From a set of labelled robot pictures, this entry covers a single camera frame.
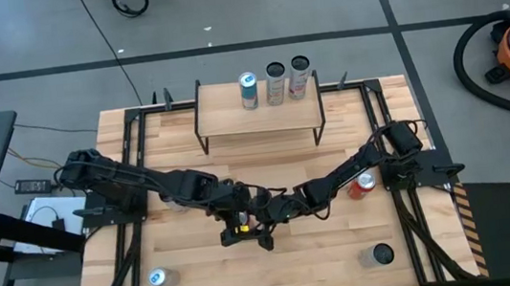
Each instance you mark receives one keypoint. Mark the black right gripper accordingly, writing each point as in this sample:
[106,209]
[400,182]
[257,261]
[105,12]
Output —
[278,210]

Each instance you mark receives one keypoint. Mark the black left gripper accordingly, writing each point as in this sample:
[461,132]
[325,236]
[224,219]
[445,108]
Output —
[233,208]

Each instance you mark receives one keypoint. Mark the blue silver Red Bull can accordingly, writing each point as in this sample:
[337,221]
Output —
[162,277]
[249,90]

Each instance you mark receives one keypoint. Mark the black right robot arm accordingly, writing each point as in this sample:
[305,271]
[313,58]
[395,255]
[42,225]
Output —
[349,166]

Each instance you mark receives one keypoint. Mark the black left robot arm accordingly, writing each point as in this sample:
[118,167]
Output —
[114,178]

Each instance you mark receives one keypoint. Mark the Celsius can colourful print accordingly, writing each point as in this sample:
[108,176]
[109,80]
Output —
[275,83]
[377,255]

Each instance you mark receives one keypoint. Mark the white box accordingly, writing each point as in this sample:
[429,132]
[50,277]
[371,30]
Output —
[41,234]

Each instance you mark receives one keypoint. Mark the black power adapter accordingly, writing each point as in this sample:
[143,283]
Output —
[31,186]

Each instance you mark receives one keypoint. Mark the wooden shelf black metal frame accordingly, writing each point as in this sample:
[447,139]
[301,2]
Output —
[257,118]

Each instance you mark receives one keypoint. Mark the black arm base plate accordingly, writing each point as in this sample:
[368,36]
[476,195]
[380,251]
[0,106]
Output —
[95,218]
[431,164]

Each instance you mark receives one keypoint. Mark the black aluminium table frame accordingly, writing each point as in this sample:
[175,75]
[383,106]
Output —
[155,110]

